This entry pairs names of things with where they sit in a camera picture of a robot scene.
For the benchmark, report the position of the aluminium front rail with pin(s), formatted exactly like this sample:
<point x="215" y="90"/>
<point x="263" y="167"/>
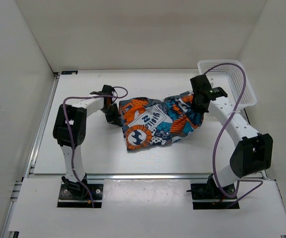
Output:
<point x="147" y="176"/>

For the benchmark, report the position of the colourful patterned shorts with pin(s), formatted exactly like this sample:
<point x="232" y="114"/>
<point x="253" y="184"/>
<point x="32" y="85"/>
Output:
<point x="152" y="122"/>

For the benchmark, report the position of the aluminium rail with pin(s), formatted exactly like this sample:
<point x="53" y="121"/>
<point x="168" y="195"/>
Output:
<point x="255" y="154"/>
<point x="147" y="176"/>
<point x="38" y="139"/>

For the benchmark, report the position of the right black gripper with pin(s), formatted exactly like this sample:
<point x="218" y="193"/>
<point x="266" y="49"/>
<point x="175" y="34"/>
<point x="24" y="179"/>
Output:
<point x="200" y="110"/>

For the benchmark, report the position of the white perforated plastic basket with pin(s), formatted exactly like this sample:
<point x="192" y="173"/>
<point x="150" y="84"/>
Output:
<point x="223" y="73"/>

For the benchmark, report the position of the black corner bracket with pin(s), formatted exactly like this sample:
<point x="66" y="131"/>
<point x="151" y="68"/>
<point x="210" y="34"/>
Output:
<point x="69" y="72"/>

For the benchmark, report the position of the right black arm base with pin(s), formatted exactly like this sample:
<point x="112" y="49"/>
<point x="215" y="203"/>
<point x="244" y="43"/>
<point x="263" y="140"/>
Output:
<point x="207" y="196"/>

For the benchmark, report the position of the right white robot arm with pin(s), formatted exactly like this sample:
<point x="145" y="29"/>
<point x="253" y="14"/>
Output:
<point x="236" y="126"/>

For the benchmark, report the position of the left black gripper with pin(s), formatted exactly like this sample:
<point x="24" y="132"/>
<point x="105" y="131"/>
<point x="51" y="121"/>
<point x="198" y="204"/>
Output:
<point x="114" y="119"/>

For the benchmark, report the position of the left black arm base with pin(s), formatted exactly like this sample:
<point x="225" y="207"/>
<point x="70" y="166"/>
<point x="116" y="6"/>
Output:
<point x="74" y="195"/>

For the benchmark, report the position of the aluminium right rail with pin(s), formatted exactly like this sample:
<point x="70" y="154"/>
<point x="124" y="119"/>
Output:
<point x="255" y="154"/>

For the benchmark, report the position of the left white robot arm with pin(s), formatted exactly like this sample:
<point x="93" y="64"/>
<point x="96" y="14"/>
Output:
<point x="70" y="129"/>

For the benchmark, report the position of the aluminium left rail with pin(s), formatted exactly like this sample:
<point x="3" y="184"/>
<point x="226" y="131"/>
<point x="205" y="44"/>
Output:
<point x="38" y="139"/>

